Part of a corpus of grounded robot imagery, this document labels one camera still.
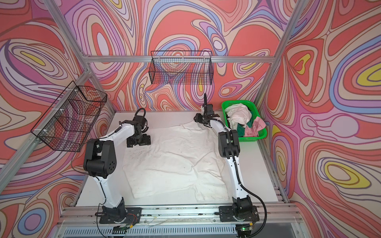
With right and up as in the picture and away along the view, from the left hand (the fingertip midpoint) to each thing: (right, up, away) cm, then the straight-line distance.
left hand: (144, 143), depth 97 cm
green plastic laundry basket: (+57, +28, +17) cm, 66 cm away
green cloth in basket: (+65, +10, +2) cm, 65 cm away
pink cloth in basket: (+77, +13, +4) cm, 79 cm away
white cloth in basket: (+64, +20, +6) cm, 67 cm away
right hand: (+37, +16, +17) cm, 44 cm away
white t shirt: (+24, -9, -3) cm, 26 cm away
